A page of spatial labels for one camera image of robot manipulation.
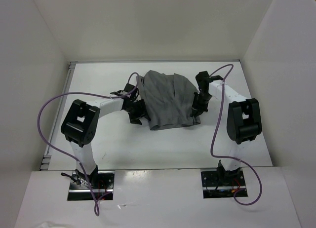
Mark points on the grey pleated skirt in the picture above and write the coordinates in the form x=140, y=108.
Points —
x=168, y=100

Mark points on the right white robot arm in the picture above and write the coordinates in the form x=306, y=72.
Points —
x=243, y=120

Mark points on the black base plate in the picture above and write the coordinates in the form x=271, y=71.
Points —
x=103, y=187
x=212, y=187

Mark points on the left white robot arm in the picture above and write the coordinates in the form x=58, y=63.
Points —
x=80, y=125

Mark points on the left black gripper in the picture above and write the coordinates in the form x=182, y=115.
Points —
x=142, y=110

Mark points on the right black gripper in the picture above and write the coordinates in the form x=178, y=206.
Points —
x=196, y=107

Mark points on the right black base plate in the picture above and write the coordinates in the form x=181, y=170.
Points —
x=212, y=187

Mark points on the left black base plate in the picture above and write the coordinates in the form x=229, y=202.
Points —
x=103, y=187

